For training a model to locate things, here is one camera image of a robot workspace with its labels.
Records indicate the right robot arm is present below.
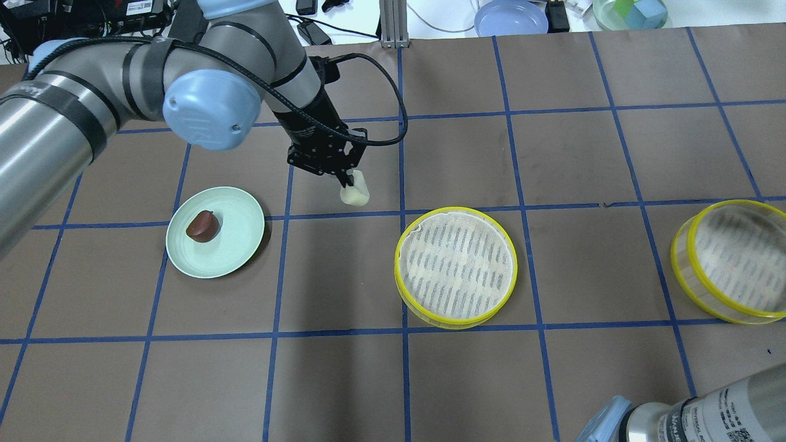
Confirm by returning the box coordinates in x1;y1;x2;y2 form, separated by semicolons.
576;364;785;441

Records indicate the brown bun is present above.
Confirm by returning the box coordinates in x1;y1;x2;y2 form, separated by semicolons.
185;210;220;244

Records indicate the blue plate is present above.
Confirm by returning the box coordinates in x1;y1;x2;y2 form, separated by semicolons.
474;1;548;37

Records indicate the clear bowl with blocks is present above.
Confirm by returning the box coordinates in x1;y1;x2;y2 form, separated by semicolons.
592;1;668;31

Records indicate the aluminium frame post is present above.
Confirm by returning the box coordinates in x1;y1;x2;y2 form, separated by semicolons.
379;0;411;48

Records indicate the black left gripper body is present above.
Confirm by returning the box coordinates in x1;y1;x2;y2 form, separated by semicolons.
273;92;368;178

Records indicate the black power adapter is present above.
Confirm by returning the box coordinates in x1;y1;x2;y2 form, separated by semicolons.
297;21;332;47

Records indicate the white bun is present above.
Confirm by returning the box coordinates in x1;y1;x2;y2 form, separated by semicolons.
340;184;370;207

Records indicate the light green plate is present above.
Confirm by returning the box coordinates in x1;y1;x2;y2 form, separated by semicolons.
165;187;266;279

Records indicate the yellow steamer basket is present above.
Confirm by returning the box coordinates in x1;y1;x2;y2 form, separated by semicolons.
394;206;519;330
670;200;785;325

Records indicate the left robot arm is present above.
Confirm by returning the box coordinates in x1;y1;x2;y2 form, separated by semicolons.
1;1;372;255

